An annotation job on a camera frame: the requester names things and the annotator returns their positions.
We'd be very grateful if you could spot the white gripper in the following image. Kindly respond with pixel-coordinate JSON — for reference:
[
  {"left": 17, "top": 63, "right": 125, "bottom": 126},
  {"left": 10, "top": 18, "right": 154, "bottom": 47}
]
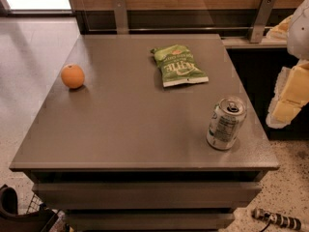
[{"left": 266, "top": 0, "right": 309, "bottom": 129}]

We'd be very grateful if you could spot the silver green 7up can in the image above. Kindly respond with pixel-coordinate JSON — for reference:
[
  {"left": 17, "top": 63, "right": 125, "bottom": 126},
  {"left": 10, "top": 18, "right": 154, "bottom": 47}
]
[{"left": 206, "top": 96, "right": 247, "bottom": 151}]

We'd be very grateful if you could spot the grey side shelf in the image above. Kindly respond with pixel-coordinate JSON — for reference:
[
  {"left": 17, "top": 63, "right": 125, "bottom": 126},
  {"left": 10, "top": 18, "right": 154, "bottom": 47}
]
[{"left": 222, "top": 37, "right": 287, "bottom": 49}]

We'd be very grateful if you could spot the green Kettle chips bag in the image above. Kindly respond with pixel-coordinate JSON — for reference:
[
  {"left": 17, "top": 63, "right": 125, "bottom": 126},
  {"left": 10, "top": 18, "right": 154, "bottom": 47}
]
[{"left": 151, "top": 44, "right": 209, "bottom": 87}]

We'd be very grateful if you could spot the black white striped tool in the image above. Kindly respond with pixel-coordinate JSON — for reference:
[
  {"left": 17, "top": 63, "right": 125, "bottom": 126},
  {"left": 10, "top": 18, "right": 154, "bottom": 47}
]
[{"left": 251, "top": 208, "right": 309, "bottom": 232}]

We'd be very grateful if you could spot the upper grey drawer front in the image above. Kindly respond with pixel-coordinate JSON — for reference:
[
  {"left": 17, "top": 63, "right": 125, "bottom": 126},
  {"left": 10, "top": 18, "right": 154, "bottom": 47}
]
[{"left": 33, "top": 182, "right": 261, "bottom": 210}]

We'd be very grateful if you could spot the grey drawer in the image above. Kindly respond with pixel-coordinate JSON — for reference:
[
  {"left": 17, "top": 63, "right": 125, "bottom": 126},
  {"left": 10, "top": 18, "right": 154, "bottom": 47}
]
[
  {"left": 67, "top": 213, "right": 235, "bottom": 231},
  {"left": 33, "top": 182, "right": 261, "bottom": 210}
]

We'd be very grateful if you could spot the grey drawer cabinet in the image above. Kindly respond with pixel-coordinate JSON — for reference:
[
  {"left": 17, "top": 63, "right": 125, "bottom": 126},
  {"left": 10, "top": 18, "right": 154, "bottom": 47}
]
[{"left": 11, "top": 35, "right": 279, "bottom": 217}]

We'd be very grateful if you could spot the orange fruit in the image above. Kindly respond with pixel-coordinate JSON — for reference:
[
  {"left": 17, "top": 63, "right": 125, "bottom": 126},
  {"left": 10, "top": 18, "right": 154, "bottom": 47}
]
[{"left": 61, "top": 64, "right": 85, "bottom": 89}]

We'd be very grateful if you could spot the lower grey drawer front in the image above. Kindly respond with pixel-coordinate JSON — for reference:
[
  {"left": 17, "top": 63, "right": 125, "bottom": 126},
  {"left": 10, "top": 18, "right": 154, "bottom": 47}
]
[{"left": 67, "top": 213, "right": 235, "bottom": 231}]

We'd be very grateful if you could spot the right metal wall bracket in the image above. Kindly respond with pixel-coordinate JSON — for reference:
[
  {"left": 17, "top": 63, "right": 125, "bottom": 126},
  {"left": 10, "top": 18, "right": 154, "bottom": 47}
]
[{"left": 248, "top": 0, "right": 276, "bottom": 43}]

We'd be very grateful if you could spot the metal wall bracket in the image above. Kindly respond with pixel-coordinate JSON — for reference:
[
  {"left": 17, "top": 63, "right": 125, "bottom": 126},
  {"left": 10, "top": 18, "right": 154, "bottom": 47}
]
[
  {"left": 248, "top": 0, "right": 276, "bottom": 43},
  {"left": 112, "top": 0, "right": 129, "bottom": 35}
]

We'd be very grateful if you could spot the left metal wall bracket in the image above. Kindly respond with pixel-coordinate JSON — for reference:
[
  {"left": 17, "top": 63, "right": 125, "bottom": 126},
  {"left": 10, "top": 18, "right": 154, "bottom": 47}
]
[{"left": 112, "top": 0, "right": 129, "bottom": 35}]

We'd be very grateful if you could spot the black bag with wire basket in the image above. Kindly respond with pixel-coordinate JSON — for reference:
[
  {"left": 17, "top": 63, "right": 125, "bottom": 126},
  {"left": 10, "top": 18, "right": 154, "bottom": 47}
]
[{"left": 0, "top": 185, "right": 70, "bottom": 232}]

